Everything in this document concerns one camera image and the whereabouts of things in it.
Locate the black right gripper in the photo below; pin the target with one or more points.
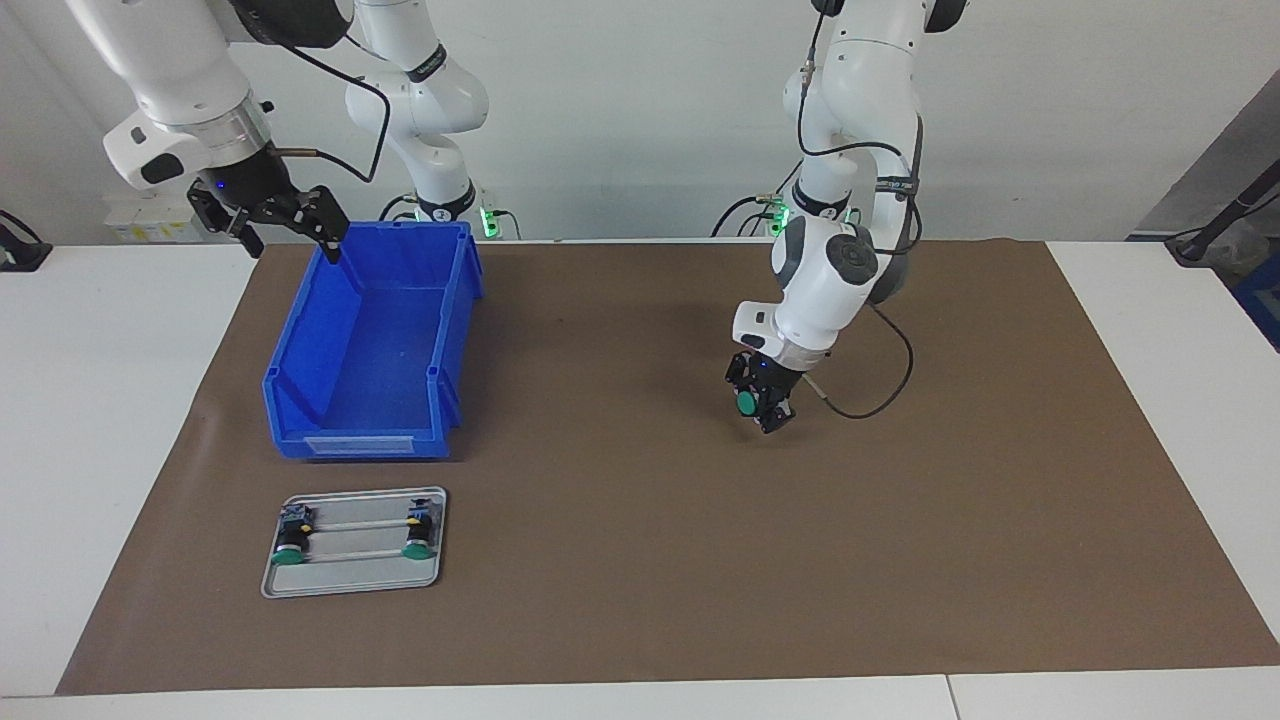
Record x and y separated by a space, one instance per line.
248 182

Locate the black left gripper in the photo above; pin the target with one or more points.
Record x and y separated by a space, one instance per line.
775 375

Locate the green push button switch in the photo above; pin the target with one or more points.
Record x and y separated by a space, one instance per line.
420 535
746 402
292 540

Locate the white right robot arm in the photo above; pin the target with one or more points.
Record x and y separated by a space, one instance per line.
170 70

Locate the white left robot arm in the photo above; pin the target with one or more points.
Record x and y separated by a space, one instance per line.
830 270

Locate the white cardboard box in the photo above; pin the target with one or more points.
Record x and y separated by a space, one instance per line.
140 215

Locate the brown table mat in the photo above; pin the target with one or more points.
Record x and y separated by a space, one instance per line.
650 550

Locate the blue plastic storage bin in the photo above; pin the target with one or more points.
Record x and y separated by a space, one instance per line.
370 380

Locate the thin metal rod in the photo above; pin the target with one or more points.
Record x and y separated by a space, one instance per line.
355 554
360 524

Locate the silver metal tray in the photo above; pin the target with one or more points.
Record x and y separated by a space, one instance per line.
350 578

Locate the black stand pole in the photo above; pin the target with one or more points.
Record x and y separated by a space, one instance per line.
1215 225

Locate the blue crate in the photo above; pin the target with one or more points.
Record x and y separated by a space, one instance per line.
1262 300

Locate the black clamp mount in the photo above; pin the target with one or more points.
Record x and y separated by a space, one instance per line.
25 255

